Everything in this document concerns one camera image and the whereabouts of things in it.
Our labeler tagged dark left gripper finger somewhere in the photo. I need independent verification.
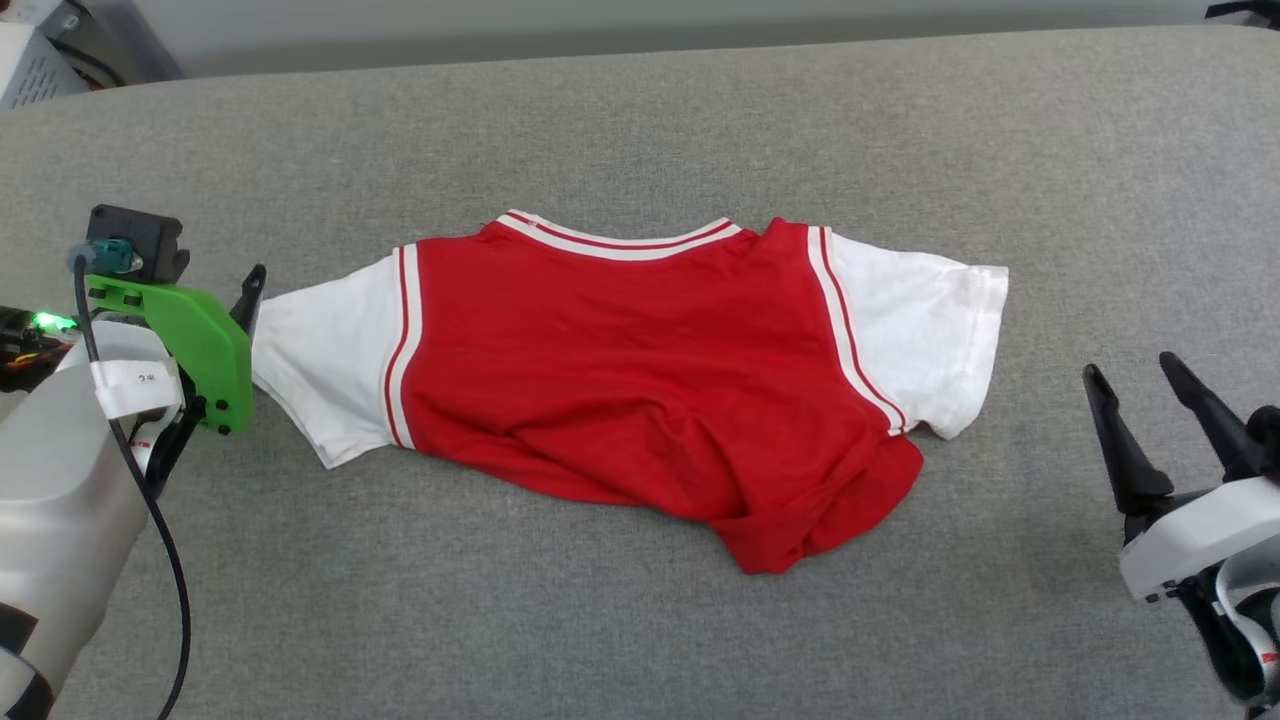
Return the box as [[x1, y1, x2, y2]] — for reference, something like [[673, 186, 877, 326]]
[[231, 263, 268, 337]]

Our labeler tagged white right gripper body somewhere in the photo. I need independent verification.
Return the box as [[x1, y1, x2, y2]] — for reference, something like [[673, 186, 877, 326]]
[[1118, 474, 1280, 605]]

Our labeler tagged white partition screen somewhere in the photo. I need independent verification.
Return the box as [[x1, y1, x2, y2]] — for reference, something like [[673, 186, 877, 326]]
[[128, 0, 1213, 51]]

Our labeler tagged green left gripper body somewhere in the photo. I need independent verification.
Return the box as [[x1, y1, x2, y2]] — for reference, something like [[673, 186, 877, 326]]
[[83, 274, 255, 437]]

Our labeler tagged white equipment box black handle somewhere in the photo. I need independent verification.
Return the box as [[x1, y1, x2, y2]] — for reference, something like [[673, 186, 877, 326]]
[[0, 18, 89, 111]]

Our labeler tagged black floor base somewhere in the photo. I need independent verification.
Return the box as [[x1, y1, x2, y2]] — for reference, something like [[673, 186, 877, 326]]
[[1205, 0, 1280, 29]]

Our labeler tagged red and white shirt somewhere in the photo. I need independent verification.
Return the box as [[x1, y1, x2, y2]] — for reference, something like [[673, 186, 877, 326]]
[[250, 208, 1011, 576]]

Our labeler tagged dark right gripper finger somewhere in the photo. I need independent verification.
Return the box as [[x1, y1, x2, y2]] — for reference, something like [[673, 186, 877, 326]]
[[1082, 363, 1176, 518], [1159, 351, 1269, 485]]

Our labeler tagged left arm cable teal plug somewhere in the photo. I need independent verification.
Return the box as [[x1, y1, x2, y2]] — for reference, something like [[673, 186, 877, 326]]
[[66, 238, 193, 720]]

